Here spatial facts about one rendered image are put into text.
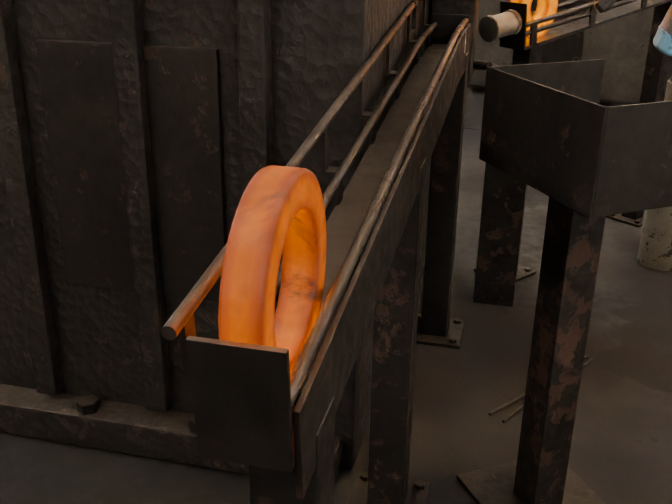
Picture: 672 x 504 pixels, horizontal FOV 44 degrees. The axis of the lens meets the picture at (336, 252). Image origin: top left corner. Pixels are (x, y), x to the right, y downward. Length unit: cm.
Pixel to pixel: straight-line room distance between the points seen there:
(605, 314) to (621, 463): 61
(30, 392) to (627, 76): 333
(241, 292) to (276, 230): 5
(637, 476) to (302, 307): 101
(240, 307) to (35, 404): 111
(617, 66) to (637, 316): 232
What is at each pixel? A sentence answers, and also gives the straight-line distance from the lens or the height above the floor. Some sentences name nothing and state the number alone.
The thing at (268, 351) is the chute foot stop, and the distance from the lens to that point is 57.
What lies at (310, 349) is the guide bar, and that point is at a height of 61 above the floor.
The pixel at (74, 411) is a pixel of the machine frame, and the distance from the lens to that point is 161.
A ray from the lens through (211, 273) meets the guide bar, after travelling 65.
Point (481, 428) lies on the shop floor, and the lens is 165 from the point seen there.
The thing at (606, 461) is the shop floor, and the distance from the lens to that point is 163.
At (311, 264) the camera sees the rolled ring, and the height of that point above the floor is 65.
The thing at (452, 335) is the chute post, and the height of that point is 1.
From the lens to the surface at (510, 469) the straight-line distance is 155.
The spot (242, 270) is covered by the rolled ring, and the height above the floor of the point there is 70.
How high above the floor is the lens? 94
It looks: 23 degrees down
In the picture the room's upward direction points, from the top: 1 degrees clockwise
